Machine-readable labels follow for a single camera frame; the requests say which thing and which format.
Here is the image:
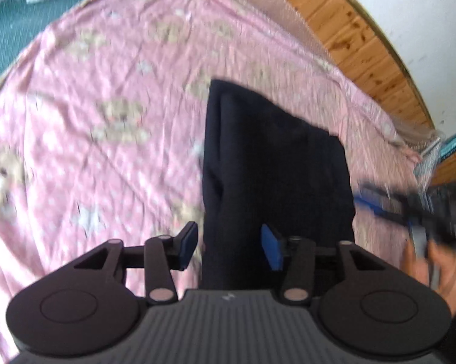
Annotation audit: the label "teal rolled mat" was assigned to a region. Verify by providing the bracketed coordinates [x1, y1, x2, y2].
[438, 124, 456, 158]

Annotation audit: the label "wooden headboard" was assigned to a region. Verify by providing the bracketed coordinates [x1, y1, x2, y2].
[251, 0, 439, 133]

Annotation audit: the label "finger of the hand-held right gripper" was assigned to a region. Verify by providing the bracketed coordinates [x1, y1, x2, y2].
[355, 184, 411, 218]

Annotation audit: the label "pink bear-print blanket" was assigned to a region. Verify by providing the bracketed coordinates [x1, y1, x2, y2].
[0, 0, 426, 361]

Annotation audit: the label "wooden side panel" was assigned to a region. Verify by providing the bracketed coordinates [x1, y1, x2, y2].
[429, 151, 456, 186]

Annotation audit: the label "person's right hand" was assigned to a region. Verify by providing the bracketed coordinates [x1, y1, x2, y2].
[402, 241, 456, 313]

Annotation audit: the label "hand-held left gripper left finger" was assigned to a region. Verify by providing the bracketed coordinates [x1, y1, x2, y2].
[73, 221, 199, 306]

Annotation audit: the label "black pants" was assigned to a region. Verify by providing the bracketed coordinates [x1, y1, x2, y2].
[201, 79, 357, 296]

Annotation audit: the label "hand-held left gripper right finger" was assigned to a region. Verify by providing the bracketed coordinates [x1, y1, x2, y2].
[261, 223, 382, 306]

